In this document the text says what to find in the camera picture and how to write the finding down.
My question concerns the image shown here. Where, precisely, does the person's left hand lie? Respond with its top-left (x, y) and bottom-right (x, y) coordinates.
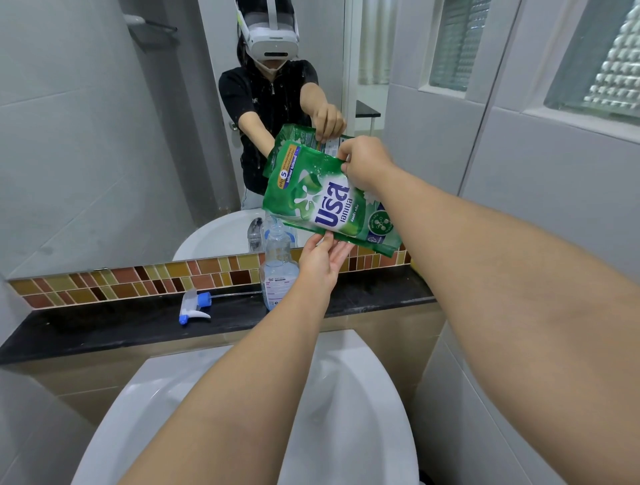
top-left (298, 231), bottom-right (355, 296)

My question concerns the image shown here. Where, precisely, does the person's right hand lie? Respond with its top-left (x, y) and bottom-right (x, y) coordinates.
top-left (337, 135), bottom-right (396, 193)

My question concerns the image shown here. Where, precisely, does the clear hand soap bottle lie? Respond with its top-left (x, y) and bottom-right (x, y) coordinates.
top-left (259, 222), bottom-right (300, 312)

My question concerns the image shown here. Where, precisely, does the green detergent refill pouch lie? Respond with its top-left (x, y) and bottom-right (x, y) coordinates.
top-left (261, 139), bottom-right (403, 258)

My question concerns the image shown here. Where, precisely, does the white blue spray trigger head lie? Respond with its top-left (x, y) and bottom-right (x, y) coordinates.
top-left (179, 288), bottom-right (263, 326)

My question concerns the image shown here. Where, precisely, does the person's right forearm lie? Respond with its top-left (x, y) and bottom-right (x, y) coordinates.
top-left (375, 165), bottom-right (640, 485)

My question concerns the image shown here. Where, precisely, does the person's left forearm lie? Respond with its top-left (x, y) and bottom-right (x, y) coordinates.
top-left (119, 279), bottom-right (326, 485)

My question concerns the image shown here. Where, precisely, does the white ceramic sink basin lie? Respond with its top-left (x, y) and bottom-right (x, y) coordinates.
top-left (71, 328), bottom-right (420, 485)

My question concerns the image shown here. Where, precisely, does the brown mosaic tile strip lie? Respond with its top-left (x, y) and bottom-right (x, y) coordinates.
top-left (7, 249), bottom-right (413, 310)

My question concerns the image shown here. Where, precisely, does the black stone ledge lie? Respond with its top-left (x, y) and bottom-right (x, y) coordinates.
top-left (0, 267), bottom-right (437, 366)

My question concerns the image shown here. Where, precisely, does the glass block window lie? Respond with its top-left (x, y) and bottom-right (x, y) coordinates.
top-left (522, 0), bottom-right (640, 136)

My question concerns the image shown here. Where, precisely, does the wall mirror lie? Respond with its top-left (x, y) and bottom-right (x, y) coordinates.
top-left (0, 0), bottom-right (523, 280)

